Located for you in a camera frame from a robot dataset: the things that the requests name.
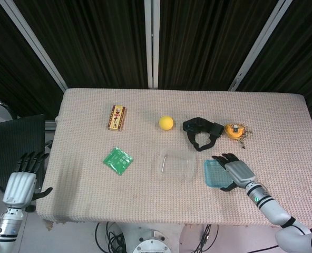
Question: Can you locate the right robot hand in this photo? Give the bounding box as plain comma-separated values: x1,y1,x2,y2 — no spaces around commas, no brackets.
211,152,258,192

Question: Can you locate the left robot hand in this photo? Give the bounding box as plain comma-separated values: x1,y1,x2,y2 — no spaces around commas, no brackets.
2,151,53,210

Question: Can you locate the blue container lid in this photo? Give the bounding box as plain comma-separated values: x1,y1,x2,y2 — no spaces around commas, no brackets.
203,159,235,189

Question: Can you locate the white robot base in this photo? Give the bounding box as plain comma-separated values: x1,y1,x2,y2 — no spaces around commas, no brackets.
132,228,173,253

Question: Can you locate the clear plastic container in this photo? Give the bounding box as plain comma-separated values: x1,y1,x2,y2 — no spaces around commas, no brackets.
152,148,198,181

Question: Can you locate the red and gold small box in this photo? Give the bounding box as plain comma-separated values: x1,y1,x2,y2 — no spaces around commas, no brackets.
108,104,127,131

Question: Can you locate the orange tape measure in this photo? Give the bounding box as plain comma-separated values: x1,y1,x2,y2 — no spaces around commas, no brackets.
224,123,245,141

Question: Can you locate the black mesh chair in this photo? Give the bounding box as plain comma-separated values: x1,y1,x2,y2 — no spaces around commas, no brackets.
0,113,46,187

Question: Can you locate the pink waffle tablecloth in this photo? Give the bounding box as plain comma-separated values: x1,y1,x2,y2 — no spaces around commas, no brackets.
37,88,312,229

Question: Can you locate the yellow foam ball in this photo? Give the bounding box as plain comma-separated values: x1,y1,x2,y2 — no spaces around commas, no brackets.
159,115,174,131

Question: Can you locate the green tea sachet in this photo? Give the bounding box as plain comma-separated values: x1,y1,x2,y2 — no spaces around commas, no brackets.
102,147,134,176

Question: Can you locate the dark pleated curtain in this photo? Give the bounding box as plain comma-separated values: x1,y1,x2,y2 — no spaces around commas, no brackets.
0,0,312,132

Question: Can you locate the braided keychain cord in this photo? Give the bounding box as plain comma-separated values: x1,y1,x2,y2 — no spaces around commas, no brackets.
237,125,255,149

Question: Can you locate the black strap harness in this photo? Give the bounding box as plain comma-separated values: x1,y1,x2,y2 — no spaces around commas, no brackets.
182,116,225,152

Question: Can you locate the black cable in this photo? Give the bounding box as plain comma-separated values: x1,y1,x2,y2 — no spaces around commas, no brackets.
95,221,129,253
194,223,220,253

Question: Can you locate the white metal frame post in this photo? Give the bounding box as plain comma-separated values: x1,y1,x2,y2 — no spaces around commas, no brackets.
229,0,294,92
144,0,160,89
0,0,67,92

